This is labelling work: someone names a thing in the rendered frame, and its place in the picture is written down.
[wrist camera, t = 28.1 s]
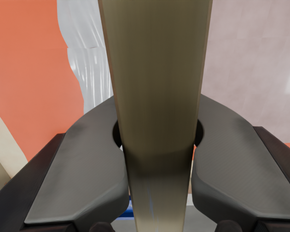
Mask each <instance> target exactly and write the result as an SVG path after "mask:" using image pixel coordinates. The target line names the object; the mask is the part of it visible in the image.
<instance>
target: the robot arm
mask: <svg viewBox="0 0 290 232"><path fill-rule="evenodd" d="M121 145H122V142H121V136H120V130H119V125H118V119H117V114H116V106H115V101H114V96H111V97H110V98H108V99H107V100H105V101H104V102H102V103H100V104H99V105H97V106H96V107H94V108H93V109H91V110H90V111H88V112H87V113H86V114H84V115H83V116H82V117H80V118H79V119H78V120H77V121H76V122H75V123H74V124H73V125H72V126H71V127H70V128H69V129H68V130H67V131H66V132H65V133H58V134H56V135H55V136H54V137H53V138H52V139H51V140H50V141H49V142H48V143H47V144H46V145H45V146H44V147H43V148H42V149H41V150H40V151H39V152H38V153H37V154H36V155H35V156H34V157H33V158H32V159H31V160H30V161H29V162H28V163H27V164H26V165H25V166H24V167H23V168H22V169H21V170H20V171H19V172H18V173H17V174H16V175H15V176H14V177H13V178H12V179H11V180H10V181H9V182H8V183H7V184H6V185H5V186H4V187H3V188H2V189H1V190H0V232H114V230H113V228H112V225H111V223H112V222H113V221H114V220H115V219H117V218H118V217H119V216H120V215H121V214H123V213H124V212H125V211H126V210H127V208H128V206H129V187H128V176H127V170H126V164H125V158H124V153H123V151H122V150H121V149H120V147H121ZM194 145H195V146H196V149H195V151H194V158H193V166H192V174H191V191H192V202H193V204H194V206H195V208H196V209H197V210H198V211H200V212H201V213H202V214H204V215H205V216H207V217H208V218H210V219H211V220H212V221H214V222H215V223H216V224H217V226H216V229H215V232H290V147H288V146H287V145H286V144H284V143H283V142H282V141H280V140H279V139H278V138H276V137H275V136H274V135H273V134H271V133H270V132H269V131H267V130H266V129H265V128H264V127H262V126H253V125H252V124H250V123H249V122H248V121H247V120H246V119H244V118H243V117H242V116H240V115H239V114H238V113H236V112H235V111H233V110H231V109H230V108H228V107H226V106H224V105H223V104H221V103H219V102H217V101H215V100H213V99H211V98H209V97H207V96H205V95H203V94H201V97H200V104H199V111H198V118H197V128H196V136H195V143H194Z"/></svg>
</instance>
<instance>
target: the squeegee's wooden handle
mask: <svg viewBox="0 0 290 232"><path fill-rule="evenodd" d="M212 4H213V0H98V5H99V13H100V18H101V23H102V29H103V35H104V42H105V48H106V54H107V59H108V65H109V71H110V78H111V84H112V89H113V95H114V101H115V106H116V114H117V119H118V125H119V130H120V136H121V142H122V149H123V153H124V158H125V164H126V170H127V176H128V185H129V190H130V196H131V202H132V207H133V215H134V221H135V226H136V232H183V228H184V221H185V214H186V204H187V197H188V189H189V182H190V175H191V165H192V157H193V150H194V143H195V136H196V128H197V118H198V111H199V104H200V97H201V89H202V82H203V72H204V65H205V57H206V50H207V43H208V35H209V26H210V18H211V11H212Z"/></svg>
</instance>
